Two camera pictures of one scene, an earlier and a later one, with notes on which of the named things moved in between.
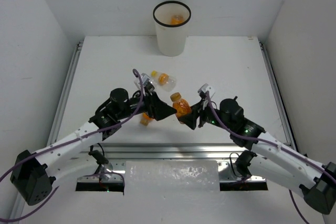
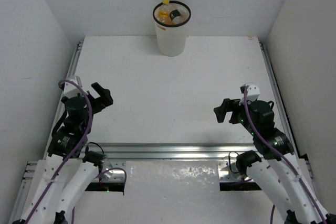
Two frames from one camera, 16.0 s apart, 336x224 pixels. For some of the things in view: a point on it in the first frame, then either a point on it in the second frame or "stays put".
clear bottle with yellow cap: x=163 y=81 → x=163 y=14
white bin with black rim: x=171 y=18 stays put
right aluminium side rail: x=290 y=135 stays put
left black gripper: x=151 y=104 → x=97 y=100
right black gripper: x=197 y=109 → x=228 y=104
